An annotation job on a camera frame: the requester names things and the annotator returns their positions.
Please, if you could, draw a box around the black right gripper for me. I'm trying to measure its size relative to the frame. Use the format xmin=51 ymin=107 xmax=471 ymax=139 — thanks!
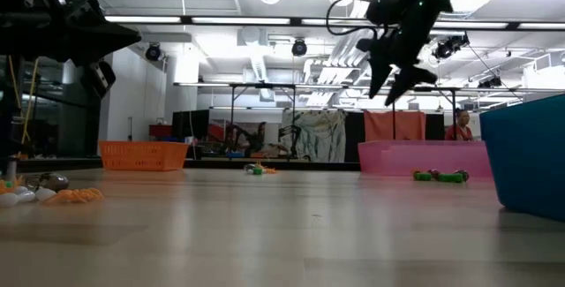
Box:
xmin=355 ymin=0 xmax=454 ymax=106

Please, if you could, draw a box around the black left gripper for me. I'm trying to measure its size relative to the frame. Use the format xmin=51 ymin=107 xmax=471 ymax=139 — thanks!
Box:
xmin=0 ymin=0 xmax=142 ymax=100

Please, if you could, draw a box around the white ceiling light strip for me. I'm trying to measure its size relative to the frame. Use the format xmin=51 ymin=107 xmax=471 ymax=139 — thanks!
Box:
xmin=301 ymin=18 xmax=372 ymax=26
xmin=192 ymin=16 xmax=291 ymax=26
xmin=518 ymin=22 xmax=565 ymax=31
xmin=104 ymin=15 xmax=182 ymax=25
xmin=434 ymin=21 xmax=509 ymax=30

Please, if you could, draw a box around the orange cloth screen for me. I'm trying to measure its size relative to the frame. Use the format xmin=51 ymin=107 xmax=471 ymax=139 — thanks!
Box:
xmin=364 ymin=110 xmax=427 ymax=142

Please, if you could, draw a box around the black curtain panel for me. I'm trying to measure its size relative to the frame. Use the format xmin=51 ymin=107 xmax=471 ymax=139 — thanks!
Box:
xmin=343 ymin=112 xmax=365 ymax=163

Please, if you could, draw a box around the pink plastic bin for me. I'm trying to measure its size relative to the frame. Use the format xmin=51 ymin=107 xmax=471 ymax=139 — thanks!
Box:
xmin=358 ymin=140 xmax=493 ymax=178

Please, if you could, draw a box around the person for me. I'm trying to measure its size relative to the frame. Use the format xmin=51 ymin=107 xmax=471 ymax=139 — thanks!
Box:
xmin=444 ymin=108 xmax=476 ymax=141
xmin=253 ymin=121 xmax=268 ymax=147

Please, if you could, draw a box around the painted white tarp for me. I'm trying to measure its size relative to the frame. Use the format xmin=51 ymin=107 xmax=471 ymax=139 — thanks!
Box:
xmin=280 ymin=109 xmax=348 ymax=163

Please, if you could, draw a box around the red box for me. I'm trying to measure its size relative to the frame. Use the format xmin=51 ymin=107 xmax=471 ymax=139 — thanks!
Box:
xmin=148 ymin=124 xmax=173 ymax=138

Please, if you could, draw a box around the black monitor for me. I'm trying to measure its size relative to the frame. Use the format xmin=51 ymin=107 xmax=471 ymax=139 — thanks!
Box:
xmin=171 ymin=109 xmax=211 ymax=140

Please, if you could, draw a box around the orange plastic basket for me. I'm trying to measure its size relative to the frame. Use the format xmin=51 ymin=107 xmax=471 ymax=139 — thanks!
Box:
xmin=97 ymin=140 xmax=190 ymax=172

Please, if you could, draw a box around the blue plastic bin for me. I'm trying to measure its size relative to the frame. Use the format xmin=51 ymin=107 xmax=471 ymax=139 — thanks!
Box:
xmin=479 ymin=94 xmax=565 ymax=223

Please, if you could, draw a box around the silver metal cylinder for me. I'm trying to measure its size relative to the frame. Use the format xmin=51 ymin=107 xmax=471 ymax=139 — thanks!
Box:
xmin=4 ymin=156 xmax=19 ymax=181

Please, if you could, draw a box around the black metal station frame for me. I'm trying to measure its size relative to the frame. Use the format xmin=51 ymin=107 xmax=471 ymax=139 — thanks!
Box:
xmin=391 ymin=86 xmax=458 ymax=142
xmin=229 ymin=82 xmax=297 ymax=160

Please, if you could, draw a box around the black ceiling camera rig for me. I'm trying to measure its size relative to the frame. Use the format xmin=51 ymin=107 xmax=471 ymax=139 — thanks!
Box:
xmin=434 ymin=33 xmax=470 ymax=61

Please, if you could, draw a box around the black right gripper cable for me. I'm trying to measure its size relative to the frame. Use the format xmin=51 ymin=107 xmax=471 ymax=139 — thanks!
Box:
xmin=325 ymin=0 xmax=379 ymax=37

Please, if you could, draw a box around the yellow cable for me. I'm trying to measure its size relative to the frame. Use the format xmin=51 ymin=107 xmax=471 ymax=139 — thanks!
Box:
xmin=7 ymin=56 xmax=41 ymax=145

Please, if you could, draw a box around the black aluminium table frame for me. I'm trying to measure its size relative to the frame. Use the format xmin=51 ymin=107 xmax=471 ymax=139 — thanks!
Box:
xmin=17 ymin=157 xmax=361 ymax=173

